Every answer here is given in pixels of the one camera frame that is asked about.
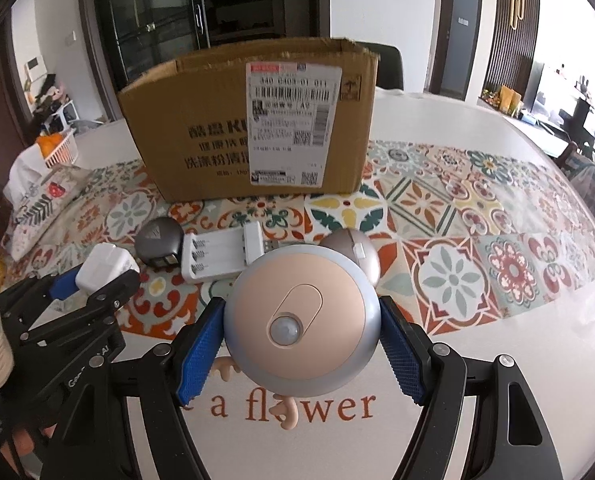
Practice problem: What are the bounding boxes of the white cube charger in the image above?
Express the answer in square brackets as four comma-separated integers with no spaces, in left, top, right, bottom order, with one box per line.
[75,243,140,295]

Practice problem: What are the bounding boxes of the pink round sensor light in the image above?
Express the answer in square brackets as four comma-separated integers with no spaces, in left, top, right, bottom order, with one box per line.
[224,245,381,398]

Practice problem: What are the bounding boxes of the silver ball speaker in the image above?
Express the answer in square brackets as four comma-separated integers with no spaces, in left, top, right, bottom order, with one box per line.
[319,228,381,287]

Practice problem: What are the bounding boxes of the person left hand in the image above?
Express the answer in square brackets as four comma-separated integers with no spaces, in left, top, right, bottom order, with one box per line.
[0,428,35,476]

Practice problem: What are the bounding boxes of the floral fabric tissue cover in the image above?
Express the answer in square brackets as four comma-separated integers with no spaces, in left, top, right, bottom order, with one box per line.
[3,145,92,261]

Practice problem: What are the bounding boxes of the grey round tape measure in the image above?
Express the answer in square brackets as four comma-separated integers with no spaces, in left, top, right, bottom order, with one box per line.
[134,217,184,269]

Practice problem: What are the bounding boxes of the white basket of oranges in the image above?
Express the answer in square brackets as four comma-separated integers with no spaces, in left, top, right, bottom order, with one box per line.
[36,129,79,169]

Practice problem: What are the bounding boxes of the white battery charger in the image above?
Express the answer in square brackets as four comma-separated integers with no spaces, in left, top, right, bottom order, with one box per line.
[180,222,280,284]

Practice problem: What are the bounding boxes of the white shoe rack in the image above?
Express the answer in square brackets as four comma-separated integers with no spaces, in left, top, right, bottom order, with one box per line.
[34,100,79,133]

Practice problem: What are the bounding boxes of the patterned tile table runner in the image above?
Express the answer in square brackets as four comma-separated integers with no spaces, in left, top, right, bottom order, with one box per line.
[4,141,595,335]

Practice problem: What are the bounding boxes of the brown cardboard box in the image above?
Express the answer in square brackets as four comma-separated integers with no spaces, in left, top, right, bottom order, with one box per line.
[118,38,379,203]

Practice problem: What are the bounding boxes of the black glass cabinet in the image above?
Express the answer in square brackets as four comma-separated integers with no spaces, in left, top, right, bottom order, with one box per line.
[79,0,331,120]

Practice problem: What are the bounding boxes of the dark chair right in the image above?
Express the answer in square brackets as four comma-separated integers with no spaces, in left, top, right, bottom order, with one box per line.
[360,42,404,90]

